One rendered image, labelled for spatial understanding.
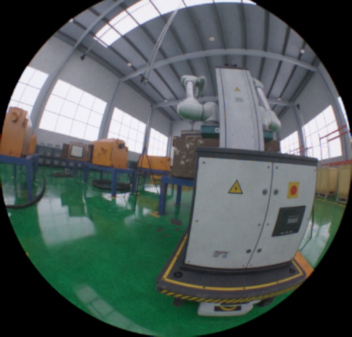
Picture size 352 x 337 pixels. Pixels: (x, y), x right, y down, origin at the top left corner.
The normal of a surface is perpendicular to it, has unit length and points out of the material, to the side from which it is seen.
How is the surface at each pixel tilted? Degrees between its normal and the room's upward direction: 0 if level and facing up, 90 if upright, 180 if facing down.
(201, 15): 180
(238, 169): 90
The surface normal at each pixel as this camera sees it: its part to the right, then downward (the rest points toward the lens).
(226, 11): -0.09, 0.99
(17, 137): 0.91, 0.06
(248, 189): -0.30, -0.10
